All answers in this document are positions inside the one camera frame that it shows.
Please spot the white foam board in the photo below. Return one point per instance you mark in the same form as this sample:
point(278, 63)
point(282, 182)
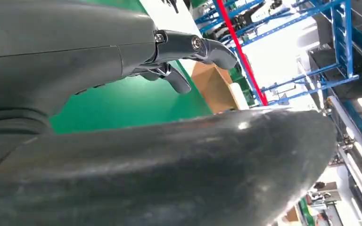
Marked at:
point(239, 96)

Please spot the brown cardboard box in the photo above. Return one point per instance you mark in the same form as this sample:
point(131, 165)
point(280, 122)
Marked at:
point(213, 87)

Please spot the green mat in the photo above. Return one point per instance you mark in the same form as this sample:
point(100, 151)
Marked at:
point(131, 103)

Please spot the green crate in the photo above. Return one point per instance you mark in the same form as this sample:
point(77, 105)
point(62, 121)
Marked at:
point(246, 84)

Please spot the red pole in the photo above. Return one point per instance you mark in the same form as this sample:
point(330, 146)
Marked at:
point(242, 53)

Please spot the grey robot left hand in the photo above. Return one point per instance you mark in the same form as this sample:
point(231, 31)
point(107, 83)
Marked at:
point(153, 171)

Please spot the blue shelving rack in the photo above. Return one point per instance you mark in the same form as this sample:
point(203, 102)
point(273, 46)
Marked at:
point(340, 40)

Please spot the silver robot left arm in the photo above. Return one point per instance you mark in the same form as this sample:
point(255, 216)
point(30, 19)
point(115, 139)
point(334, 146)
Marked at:
point(9, 124)

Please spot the white metal post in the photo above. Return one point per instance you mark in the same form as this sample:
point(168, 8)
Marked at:
point(352, 137)

